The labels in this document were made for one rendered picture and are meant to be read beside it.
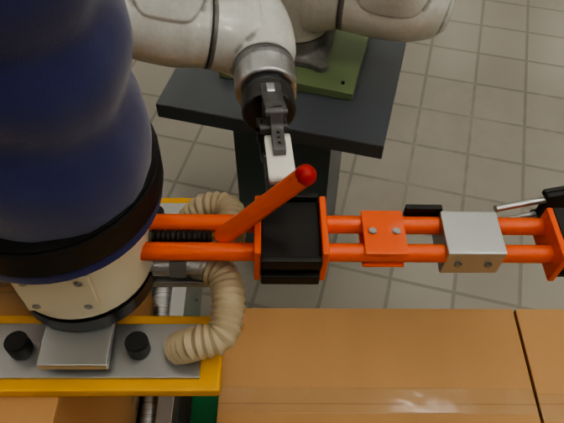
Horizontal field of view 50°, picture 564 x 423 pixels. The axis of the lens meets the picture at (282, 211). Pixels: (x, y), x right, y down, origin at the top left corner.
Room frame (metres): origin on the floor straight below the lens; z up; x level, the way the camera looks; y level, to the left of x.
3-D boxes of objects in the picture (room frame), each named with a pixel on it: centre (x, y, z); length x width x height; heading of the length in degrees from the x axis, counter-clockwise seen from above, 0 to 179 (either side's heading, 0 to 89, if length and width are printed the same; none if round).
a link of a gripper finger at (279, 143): (0.48, 0.00, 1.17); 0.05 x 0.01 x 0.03; 6
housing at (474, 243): (0.40, -0.22, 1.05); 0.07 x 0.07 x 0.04; 1
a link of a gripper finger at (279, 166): (0.45, 0.00, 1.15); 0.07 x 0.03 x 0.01; 6
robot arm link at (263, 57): (0.66, 0.02, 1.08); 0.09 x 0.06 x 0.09; 96
